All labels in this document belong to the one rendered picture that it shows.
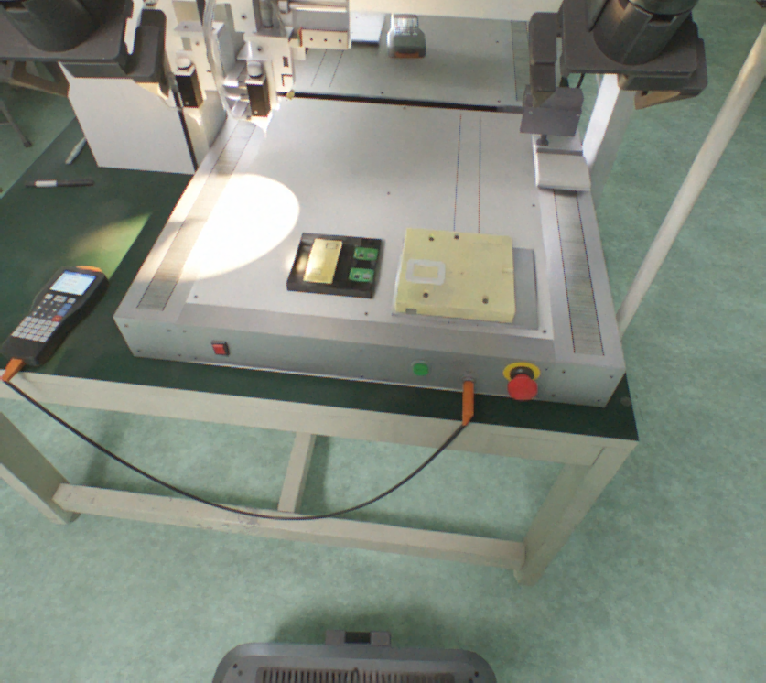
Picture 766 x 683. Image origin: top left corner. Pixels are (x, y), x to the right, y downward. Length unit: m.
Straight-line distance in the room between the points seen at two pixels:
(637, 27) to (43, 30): 0.43
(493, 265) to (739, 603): 1.15
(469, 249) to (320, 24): 0.38
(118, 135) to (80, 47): 0.79
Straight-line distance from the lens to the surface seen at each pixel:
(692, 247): 2.49
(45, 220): 1.30
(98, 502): 1.58
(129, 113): 1.28
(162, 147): 1.29
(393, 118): 1.23
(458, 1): 0.95
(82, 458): 1.84
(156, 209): 1.23
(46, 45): 0.54
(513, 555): 1.43
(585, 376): 0.83
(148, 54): 0.54
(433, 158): 1.11
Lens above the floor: 1.48
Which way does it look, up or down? 48 degrees down
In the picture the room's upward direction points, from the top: 1 degrees clockwise
